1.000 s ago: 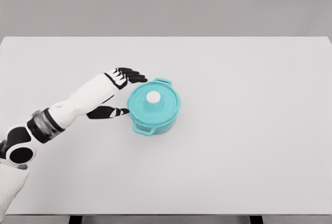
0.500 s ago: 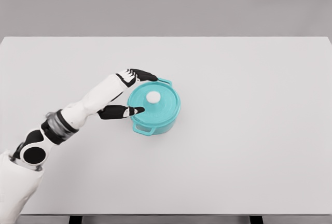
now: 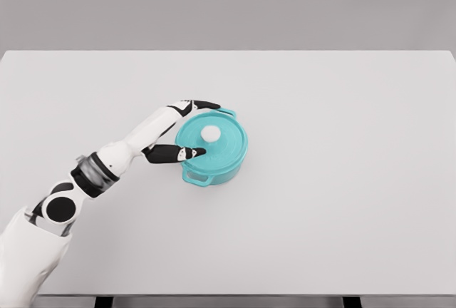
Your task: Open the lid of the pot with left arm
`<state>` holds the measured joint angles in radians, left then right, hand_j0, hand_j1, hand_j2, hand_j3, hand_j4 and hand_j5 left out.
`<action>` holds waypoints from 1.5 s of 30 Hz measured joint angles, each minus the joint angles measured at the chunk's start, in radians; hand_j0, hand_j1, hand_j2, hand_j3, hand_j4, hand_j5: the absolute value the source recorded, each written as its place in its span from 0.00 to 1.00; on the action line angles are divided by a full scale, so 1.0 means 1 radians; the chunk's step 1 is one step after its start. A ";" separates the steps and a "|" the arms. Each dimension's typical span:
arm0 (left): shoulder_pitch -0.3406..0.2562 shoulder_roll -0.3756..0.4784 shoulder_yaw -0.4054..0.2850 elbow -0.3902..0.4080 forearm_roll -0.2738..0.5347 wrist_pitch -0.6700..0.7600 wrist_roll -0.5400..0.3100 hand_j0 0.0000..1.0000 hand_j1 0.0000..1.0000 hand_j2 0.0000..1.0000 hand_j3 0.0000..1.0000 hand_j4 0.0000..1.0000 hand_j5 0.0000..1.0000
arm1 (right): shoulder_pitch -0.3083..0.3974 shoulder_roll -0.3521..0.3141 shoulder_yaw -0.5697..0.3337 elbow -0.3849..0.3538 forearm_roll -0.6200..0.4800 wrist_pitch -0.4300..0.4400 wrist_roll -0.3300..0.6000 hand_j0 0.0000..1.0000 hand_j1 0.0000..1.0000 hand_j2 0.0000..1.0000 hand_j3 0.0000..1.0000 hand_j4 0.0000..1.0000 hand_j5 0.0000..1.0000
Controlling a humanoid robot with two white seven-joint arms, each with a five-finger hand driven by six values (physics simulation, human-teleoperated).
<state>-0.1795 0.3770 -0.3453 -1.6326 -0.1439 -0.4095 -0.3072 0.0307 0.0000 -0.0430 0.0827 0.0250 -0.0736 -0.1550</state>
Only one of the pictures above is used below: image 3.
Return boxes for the teal pot with handles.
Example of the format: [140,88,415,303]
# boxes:
[175,107,249,188]

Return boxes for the teal pot lid white knob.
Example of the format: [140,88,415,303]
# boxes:
[175,109,249,162]

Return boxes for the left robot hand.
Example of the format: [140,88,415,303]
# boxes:
[123,99,222,165]

